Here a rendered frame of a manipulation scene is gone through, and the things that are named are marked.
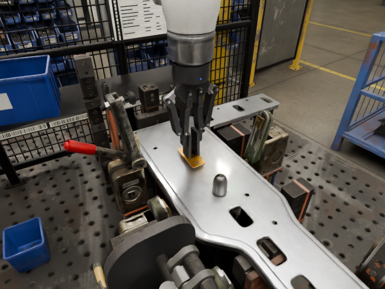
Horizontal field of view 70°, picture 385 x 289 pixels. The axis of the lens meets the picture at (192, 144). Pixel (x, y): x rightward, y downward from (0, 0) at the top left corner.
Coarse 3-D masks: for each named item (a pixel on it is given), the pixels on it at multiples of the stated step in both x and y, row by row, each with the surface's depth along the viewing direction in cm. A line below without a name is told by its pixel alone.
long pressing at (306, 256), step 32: (160, 128) 81; (160, 160) 69; (224, 160) 69; (192, 192) 61; (256, 192) 61; (192, 224) 53; (224, 224) 54; (256, 224) 54; (288, 224) 54; (256, 256) 48; (288, 256) 48; (320, 256) 48; (288, 288) 44; (320, 288) 44; (352, 288) 44
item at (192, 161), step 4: (180, 148) 71; (180, 152) 70; (192, 152) 69; (184, 156) 69; (192, 156) 68; (196, 156) 69; (200, 156) 69; (188, 160) 67; (192, 160) 67; (196, 160) 67; (200, 160) 67; (204, 160) 67; (192, 164) 66; (196, 164) 66; (200, 164) 66; (204, 164) 67
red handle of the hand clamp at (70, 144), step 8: (64, 144) 50; (72, 144) 50; (80, 144) 51; (88, 144) 53; (72, 152) 51; (80, 152) 52; (88, 152) 53; (96, 152) 54; (104, 152) 55; (112, 152) 56; (120, 152) 58; (128, 160) 59
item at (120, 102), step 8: (112, 96) 50; (128, 96) 51; (104, 104) 51; (112, 104) 49; (120, 104) 50; (112, 112) 51; (120, 112) 51; (120, 120) 52; (128, 120) 53; (120, 128) 53; (128, 128) 53; (120, 136) 58; (128, 136) 54; (128, 144) 55; (136, 144) 56; (128, 152) 57; (136, 152) 57
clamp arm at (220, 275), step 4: (212, 268) 37; (216, 268) 36; (216, 272) 35; (220, 272) 35; (224, 272) 37; (216, 276) 35; (220, 276) 35; (224, 276) 35; (216, 280) 35; (220, 280) 35; (224, 280) 35; (228, 280) 36; (216, 284) 34; (220, 284) 34; (224, 284) 34; (228, 284) 34; (232, 284) 36; (220, 288) 34; (224, 288) 34; (228, 288) 34; (232, 288) 37
